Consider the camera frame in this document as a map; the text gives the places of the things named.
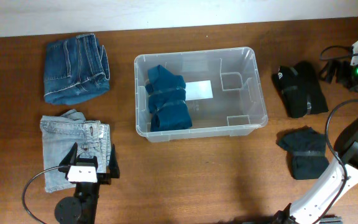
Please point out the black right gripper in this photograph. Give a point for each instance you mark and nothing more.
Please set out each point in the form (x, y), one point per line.
(342, 66)

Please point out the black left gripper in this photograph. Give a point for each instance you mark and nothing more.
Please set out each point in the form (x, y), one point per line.
(105, 178)

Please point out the black shirt with logo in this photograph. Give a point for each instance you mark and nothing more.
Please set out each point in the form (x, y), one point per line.
(300, 90)

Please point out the blue shirt bundle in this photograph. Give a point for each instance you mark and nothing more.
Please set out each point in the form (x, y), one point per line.
(167, 97)

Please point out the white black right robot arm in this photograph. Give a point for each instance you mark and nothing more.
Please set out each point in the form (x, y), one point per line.
(339, 177)

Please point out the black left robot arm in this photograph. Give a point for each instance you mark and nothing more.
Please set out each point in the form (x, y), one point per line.
(76, 209)

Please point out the light blue folded jeans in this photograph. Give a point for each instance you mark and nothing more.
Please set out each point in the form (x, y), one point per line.
(60, 133)

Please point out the black folded shirt front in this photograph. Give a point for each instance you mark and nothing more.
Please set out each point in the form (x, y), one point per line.
(306, 149)

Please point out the dark blue folded jeans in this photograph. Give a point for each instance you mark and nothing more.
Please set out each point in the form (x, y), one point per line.
(76, 70)

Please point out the clear plastic storage bin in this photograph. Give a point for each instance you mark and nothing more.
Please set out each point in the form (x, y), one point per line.
(223, 93)

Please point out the white label in bin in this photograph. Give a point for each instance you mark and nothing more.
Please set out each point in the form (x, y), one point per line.
(200, 90)

